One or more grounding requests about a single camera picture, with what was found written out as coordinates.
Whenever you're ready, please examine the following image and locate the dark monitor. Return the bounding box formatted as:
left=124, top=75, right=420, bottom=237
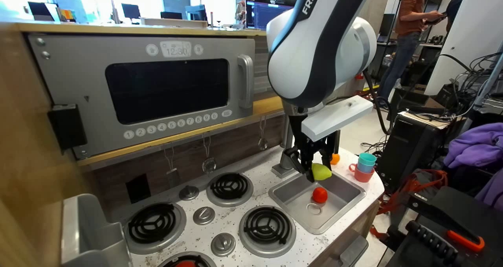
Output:
left=27, top=1, right=55, bottom=22
left=121, top=3, right=141, bottom=24

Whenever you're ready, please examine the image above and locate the black coil stove burner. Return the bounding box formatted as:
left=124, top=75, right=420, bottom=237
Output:
left=238, top=205, right=297, bottom=258
left=156, top=251, right=217, bottom=267
left=206, top=172, right=254, bottom=208
left=123, top=201, right=187, bottom=255

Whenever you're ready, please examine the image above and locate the grey toy tap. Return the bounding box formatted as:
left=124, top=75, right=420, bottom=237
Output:
left=271, top=118, right=300, bottom=179

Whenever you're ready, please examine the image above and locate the monitor with blue screen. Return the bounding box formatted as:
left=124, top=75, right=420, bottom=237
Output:
left=245, top=1, right=294, bottom=31

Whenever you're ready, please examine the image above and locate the black box on cabinet side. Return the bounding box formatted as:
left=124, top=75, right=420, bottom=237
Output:
left=48, top=103, right=88, bottom=155

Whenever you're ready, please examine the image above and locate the wooden toy kitchen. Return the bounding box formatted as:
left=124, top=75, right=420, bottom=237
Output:
left=0, top=21, right=386, bottom=267

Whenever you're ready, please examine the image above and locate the orange strap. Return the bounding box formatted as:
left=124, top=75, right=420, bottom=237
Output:
left=369, top=169, right=449, bottom=240

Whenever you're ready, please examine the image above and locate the yellow-green toy lemon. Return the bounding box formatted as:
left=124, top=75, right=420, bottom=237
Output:
left=312, top=163, right=333, bottom=181

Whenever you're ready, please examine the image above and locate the black case with orange latch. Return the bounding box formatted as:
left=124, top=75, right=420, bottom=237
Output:
left=387, top=186, right=503, bottom=267

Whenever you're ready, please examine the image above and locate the hanging toy spoon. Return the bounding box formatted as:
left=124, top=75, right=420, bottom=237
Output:
left=257, top=117, right=269, bottom=151

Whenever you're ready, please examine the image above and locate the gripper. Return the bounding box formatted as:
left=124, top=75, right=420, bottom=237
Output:
left=283, top=114, right=341, bottom=183

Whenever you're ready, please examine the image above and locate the steel toy sink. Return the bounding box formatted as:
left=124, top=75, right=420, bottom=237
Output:
left=269, top=170, right=366, bottom=235

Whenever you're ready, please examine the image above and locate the hanging toy spatula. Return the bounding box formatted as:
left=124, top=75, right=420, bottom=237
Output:
left=163, top=146, right=180, bottom=188

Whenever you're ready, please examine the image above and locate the red toy tomato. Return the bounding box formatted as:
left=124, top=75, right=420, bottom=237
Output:
left=312, top=187, right=329, bottom=204

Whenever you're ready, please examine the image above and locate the grey microwave door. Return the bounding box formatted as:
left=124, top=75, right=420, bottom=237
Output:
left=28, top=33, right=256, bottom=160

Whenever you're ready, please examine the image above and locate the black computer tower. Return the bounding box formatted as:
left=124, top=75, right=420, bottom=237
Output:
left=376, top=111, right=446, bottom=193

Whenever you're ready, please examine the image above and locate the tangle of black cables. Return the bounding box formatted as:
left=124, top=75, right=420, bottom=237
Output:
left=438, top=52, right=503, bottom=120

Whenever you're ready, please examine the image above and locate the hanging toy ladle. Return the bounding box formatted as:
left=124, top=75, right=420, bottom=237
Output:
left=201, top=135, right=217, bottom=174

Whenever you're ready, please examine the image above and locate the coral toy cup with handle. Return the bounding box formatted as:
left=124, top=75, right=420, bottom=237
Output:
left=349, top=163, right=375, bottom=183

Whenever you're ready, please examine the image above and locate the grey microwave door handle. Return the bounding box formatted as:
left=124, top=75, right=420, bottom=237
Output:
left=237, top=54, right=255, bottom=110

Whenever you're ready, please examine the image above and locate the purple cloth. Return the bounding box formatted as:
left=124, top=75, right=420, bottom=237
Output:
left=443, top=122, right=503, bottom=212

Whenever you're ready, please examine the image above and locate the grey stove knob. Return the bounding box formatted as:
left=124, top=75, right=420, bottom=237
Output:
left=179, top=185, right=200, bottom=201
left=211, top=232, right=237, bottom=257
left=193, top=206, right=216, bottom=226

